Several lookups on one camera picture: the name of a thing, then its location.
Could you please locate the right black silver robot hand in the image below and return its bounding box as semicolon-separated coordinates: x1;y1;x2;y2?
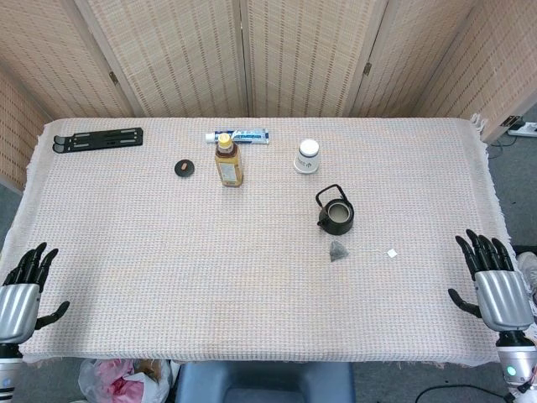
447;228;536;335

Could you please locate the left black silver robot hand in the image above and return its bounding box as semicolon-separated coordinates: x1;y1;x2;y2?
0;242;71;345

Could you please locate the small tea bag with string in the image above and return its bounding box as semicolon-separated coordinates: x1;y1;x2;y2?
329;240;399;264

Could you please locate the plastic bag with pink contents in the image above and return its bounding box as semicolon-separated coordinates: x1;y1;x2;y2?
78;358;173;403

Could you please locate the black teapot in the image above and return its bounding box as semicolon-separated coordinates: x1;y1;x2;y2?
315;183;356;236

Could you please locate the yellow tea bottle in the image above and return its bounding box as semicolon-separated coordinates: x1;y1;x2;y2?
215;133;245;188

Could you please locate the white power strip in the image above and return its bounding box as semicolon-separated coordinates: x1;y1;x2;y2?
507;121;537;138

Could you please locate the black folding laptop stand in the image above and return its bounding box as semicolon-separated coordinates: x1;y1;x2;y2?
52;127;144;154

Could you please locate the woven checked tablecloth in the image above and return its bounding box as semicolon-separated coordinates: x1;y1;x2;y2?
0;117;521;370

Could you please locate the white paper cup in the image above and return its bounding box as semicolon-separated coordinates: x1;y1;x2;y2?
292;139;321;175

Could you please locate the blue grey chair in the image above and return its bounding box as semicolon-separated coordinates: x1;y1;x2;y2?
174;360;357;403

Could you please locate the white blue toothpaste tube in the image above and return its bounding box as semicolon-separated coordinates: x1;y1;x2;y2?
205;128;270;146

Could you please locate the bamboo folding screen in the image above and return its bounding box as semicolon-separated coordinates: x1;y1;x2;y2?
0;0;537;191

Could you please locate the black floor cable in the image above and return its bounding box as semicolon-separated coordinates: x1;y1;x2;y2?
414;384;507;403

